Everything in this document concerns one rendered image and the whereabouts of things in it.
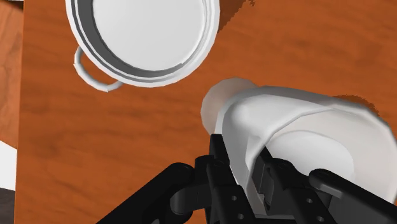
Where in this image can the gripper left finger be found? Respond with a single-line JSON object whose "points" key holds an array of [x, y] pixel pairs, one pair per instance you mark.
{"points": [[221, 189]]}

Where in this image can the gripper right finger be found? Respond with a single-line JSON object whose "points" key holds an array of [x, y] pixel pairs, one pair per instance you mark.
{"points": [[288, 189]]}

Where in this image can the brown wooden table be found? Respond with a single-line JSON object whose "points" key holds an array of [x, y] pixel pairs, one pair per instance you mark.
{"points": [[93, 139]]}

